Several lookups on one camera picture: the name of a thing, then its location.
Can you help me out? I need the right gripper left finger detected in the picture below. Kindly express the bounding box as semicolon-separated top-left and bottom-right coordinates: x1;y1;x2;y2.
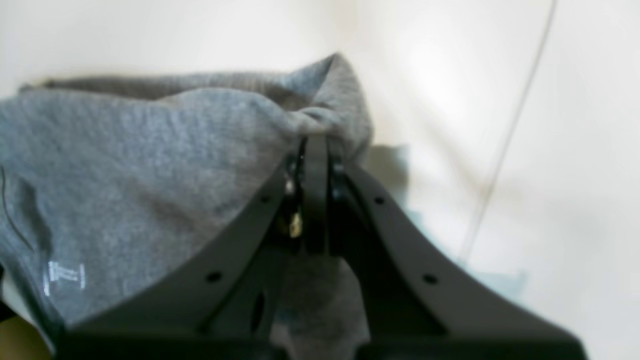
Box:
55;139;306;360

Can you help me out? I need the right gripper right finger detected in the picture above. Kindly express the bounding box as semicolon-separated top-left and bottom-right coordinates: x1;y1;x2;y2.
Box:
327;145;587;360

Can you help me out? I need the grey t-shirt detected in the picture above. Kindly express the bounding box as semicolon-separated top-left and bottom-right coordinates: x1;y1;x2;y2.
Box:
0;54;373;354

